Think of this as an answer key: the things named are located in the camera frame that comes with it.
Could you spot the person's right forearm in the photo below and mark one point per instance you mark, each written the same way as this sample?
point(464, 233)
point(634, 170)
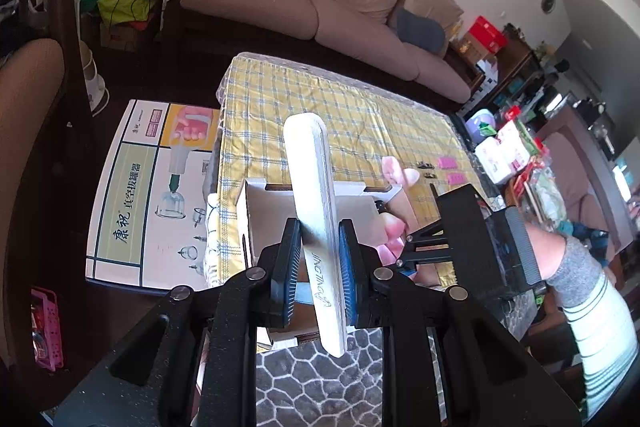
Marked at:
point(590, 307)

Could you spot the grey cushion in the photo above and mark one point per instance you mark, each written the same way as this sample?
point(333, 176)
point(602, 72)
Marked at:
point(420, 29)

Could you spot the white nail lamp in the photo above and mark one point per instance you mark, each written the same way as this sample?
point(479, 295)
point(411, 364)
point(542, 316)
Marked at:
point(492, 159)

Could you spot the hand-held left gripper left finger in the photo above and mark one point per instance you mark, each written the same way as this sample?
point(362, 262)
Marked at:
point(285, 277)

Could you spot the white bin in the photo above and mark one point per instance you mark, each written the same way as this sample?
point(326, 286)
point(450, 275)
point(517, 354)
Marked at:
point(94, 82)

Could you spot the white cardboard box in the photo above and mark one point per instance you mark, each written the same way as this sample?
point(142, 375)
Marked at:
point(265, 217)

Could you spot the thick grey nail buffer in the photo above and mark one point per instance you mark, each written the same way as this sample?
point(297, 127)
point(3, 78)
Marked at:
point(312, 187)

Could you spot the green bag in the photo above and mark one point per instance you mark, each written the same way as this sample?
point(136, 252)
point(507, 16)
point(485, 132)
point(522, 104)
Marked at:
point(122, 7)

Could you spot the purple container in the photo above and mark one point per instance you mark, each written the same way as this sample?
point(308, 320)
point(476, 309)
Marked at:
point(480, 122)

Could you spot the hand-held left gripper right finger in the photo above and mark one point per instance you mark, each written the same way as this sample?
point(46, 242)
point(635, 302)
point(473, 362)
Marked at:
point(350, 277)

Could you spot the wall clock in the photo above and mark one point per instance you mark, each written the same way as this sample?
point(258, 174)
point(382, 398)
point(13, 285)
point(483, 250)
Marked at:
point(548, 3)

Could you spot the blue nail buffer block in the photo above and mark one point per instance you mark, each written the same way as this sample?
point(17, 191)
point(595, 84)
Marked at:
point(306, 294)

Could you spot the yellow plaid cloth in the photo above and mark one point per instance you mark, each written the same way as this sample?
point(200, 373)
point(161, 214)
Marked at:
point(350, 122)

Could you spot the red white packet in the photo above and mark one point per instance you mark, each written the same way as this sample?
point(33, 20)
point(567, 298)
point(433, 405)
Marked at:
point(515, 142)

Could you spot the red box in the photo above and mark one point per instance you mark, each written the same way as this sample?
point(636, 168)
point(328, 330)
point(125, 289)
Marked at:
point(487, 34)

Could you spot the pink toe separator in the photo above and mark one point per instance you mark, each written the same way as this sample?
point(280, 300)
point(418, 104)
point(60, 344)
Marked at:
point(446, 162)
point(456, 179)

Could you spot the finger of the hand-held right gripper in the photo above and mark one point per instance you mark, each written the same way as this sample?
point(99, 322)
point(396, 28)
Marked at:
point(425, 261)
point(427, 231)

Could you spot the dark wooden cabinet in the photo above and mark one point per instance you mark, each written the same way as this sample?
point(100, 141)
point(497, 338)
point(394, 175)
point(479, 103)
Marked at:
point(517, 52)

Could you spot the pink plastic basket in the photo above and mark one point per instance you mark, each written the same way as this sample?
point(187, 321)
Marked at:
point(47, 332)

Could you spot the pink plush cloth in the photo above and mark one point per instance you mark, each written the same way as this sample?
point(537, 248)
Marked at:
point(400, 172)

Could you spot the large printed cardboard box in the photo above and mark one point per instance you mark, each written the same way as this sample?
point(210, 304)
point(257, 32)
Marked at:
point(135, 207)

